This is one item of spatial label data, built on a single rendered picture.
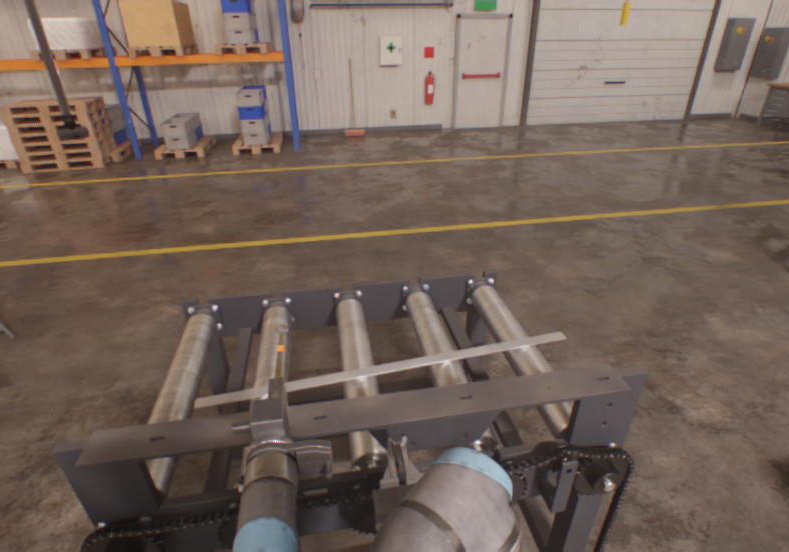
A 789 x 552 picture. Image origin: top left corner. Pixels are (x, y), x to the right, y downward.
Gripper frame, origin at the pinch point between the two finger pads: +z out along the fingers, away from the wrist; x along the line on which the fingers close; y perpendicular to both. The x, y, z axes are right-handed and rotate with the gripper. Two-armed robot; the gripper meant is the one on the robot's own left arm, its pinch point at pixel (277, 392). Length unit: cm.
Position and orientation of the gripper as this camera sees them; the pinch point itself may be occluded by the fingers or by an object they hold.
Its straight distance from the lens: 85.4
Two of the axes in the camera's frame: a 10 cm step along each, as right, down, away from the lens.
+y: -9.9, 0.9, -1.4
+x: 0.1, 8.8, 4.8
